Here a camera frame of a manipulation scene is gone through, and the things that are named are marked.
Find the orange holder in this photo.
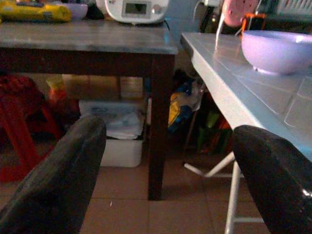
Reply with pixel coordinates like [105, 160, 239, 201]
[240, 13, 267, 32]

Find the purple plastic bowl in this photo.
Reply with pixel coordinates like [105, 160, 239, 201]
[241, 30, 312, 76]
[55, 2, 89, 21]

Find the pink round object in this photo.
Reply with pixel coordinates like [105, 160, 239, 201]
[222, 0, 259, 27]

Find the yellow and orange bag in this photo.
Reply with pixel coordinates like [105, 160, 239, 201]
[45, 75, 80, 119]

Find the yellow food package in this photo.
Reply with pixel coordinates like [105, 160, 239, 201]
[0, 0, 73, 23]

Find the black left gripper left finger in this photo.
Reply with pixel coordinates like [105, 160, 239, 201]
[0, 115, 107, 234]

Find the blue and yellow bag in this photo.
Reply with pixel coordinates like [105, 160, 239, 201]
[167, 77, 203, 134]

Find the red plastic stool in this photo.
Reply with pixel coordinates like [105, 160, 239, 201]
[0, 75, 64, 184]

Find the white plastic bin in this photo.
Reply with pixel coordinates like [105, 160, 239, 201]
[78, 99, 147, 168]

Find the white folding table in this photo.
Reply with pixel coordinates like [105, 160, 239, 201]
[180, 32, 312, 234]

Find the white rice cooker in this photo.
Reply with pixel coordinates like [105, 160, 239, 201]
[96, 0, 169, 25]

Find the green and orange bag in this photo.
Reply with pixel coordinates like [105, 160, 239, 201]
[196, 108, 233, 155]

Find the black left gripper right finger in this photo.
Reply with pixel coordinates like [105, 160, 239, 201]
[232, 124, 312, 234]

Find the dark wooden table grey top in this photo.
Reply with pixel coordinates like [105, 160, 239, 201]
[0, 19, 179, 201]

